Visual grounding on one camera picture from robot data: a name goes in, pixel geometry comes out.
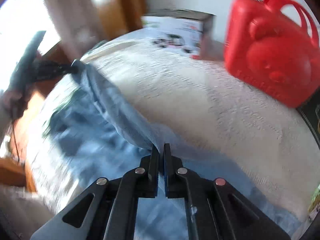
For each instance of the white sheer curtain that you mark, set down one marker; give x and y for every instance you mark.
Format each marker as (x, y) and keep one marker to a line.
(70, 17)

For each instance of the light blue pants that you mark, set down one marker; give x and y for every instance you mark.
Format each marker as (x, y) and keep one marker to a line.
(100, 135)

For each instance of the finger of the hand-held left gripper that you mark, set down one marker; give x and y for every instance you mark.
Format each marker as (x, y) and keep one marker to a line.
(57, 73)
(62, 67)

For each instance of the cream lace tablecloth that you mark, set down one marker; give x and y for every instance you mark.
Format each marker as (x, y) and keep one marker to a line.
(212, 105)

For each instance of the tea set cardboard box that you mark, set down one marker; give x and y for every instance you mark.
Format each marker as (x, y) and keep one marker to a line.
(175, 35)

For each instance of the red bear-shaped carry case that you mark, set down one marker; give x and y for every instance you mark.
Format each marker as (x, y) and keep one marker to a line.
(270, 62)

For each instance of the person's left hand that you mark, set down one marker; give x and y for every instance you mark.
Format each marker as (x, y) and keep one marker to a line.
(7, 100)

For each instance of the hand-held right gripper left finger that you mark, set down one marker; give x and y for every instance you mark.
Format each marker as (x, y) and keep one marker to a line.
(152, 170)

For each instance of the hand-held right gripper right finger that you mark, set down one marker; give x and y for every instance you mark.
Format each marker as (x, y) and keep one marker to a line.
(170, 172)

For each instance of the wooden frame post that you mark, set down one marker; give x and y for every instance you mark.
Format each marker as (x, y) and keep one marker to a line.
(125, 5)

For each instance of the black gift bag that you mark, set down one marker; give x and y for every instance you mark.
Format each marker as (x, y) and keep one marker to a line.
(312, 120)

